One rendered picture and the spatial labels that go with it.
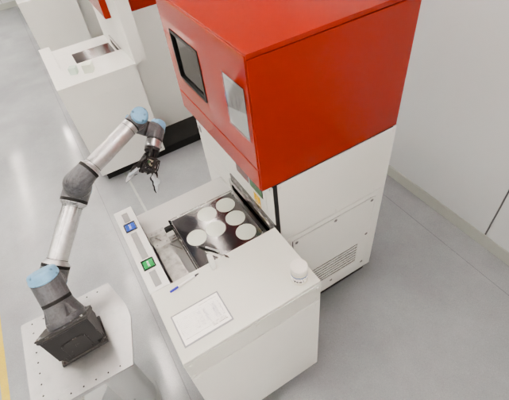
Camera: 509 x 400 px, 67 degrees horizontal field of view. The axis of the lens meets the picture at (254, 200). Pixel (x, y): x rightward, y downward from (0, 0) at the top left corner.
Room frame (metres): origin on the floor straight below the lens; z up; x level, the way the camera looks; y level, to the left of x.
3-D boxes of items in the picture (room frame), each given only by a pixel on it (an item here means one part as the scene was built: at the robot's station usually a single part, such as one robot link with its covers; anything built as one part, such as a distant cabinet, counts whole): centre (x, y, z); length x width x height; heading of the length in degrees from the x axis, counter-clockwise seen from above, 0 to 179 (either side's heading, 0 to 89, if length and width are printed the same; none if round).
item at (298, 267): (0.84, -0.14, 1.01); 0.07 x 0.07 x 0.10
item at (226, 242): (1.23, 0.20, 0.90); 0.34 x 0.34 x 0.01; 25
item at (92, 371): (0.78, 0.83, 0.75); 0.45 x 0.44 x 0.13; 113
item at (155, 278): (1.14, 0.56, 0.89); 0.55 x 0.09 x 0.14; 25
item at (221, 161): (1.50, 0.08, 1.02); 0.82 x 0.03 x 0.40; 25
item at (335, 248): (1.64, -0.23, 0.41); 0.82 x 0.71 x 0.82; 25
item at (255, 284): (0.84, 0.13, 0.89); 0.62 x 0.35 x 0.14; 115
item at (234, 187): (1.33, 0.02, 0.89); 0.44 x 0.02 x 0.10; 25
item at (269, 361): (1.12, 0.27, 0.41); 0.97 x 0.64 x 0.82; 25
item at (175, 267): (1.11, 0.44, 0.87); 0.36 x 0.08 x 0.03; 25
